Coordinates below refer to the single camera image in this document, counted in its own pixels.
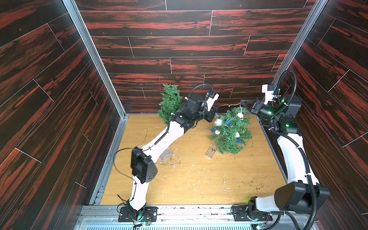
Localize white string lights wire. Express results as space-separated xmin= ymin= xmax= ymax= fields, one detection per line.
xmin=136 ymin=126 xmax=182 ymax=167

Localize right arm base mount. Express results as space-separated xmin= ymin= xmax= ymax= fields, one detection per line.
xmin=231 ymin=204 xmax=273 ymax=222

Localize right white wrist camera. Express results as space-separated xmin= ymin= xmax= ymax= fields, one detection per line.
xmin=262 ymin=84 xmax=275 ymax=105

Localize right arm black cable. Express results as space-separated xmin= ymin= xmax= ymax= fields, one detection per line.
xmin=258 ymin=70 xmax=318 ymax=230

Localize small christmas tree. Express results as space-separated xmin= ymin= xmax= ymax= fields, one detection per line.
xmin=159 ymin=84 xmax=183 ymax=125

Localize decorated christmas tree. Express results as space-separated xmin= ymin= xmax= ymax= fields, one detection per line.
xmin=209 ymin=106 xmax=253 ymax=155

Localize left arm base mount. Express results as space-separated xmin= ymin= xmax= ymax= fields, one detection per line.
xmin=118 ymin=206 xmax=158 ymax=223

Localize clear battery box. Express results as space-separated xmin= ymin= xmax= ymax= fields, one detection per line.
xmin=205 ymin=147 xmax=217 ymax=160
xmin=159 ymin=148 xmax=172 ymax=162

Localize right clear battery box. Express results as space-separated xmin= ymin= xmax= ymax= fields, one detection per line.
xmin=205 ymin=147 xmax=217 ymax=160

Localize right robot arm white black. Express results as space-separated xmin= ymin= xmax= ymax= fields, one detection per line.
xmin=241 ymin=94 xmax=330 ymax=221

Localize left clear battery box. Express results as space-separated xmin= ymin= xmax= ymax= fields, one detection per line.
xmin=159 ymin=148 xmax=172 ymax=162

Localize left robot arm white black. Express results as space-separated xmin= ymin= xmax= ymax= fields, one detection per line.
xmin=127 ymin=93 xmax=219 ymax=216

